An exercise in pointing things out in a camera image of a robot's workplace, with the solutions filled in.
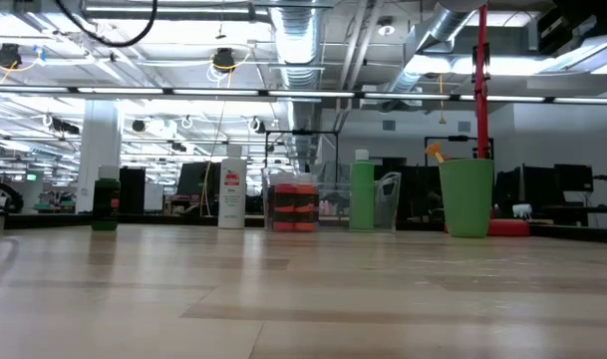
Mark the green small paint bottle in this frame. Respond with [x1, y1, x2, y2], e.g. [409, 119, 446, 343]
[91, 165, 122, 232]

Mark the large green paint bottle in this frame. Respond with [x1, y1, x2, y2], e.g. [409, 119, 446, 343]
[349, 148, 376, 231]

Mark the clear plastic bin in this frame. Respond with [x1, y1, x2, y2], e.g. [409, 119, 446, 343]
[261, 167, 403, 234]

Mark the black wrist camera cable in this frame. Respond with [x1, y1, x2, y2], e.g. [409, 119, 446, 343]
[0, 178, 25, 215]
[53, 0, 159, 50]

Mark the orange small paint bottle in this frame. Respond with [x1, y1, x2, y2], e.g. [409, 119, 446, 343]
[295, 173, 320, 233]

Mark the red desk lamp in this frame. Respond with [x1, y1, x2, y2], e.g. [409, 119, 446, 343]
[443, 2, 532, 238]

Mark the green plastic cup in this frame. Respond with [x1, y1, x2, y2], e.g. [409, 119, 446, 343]
[438, 158, 495, 239]

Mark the red small paint bottle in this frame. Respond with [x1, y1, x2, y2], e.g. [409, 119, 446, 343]
[271, 173, 298, 232]

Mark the black background cabinet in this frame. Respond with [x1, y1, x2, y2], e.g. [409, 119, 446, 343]
[119, 167, 147, 216]

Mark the long ceiling light strip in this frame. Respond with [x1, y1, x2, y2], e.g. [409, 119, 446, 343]
[0, 84, 607, 106]

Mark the large white paint bottle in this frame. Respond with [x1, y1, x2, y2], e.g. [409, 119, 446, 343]
[217, 144, 248, 230]

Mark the black ceiling cord reel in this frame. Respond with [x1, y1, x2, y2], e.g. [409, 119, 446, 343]
[0, 43, 23, 69]
[212, 47, 237, 74]

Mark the white building column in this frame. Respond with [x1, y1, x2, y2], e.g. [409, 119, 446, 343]
[76, 99, 123, 215]

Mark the black background rig frame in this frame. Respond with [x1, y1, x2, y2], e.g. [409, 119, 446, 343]
[424, 134, 494, 162]

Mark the dark background monitor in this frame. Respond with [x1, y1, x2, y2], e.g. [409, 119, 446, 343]
[554, 163, 595, 193]

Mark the silver ventilation duct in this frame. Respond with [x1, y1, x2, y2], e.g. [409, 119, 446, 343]
[270, 0, 329, 171]
[382, 0, 483, 96]

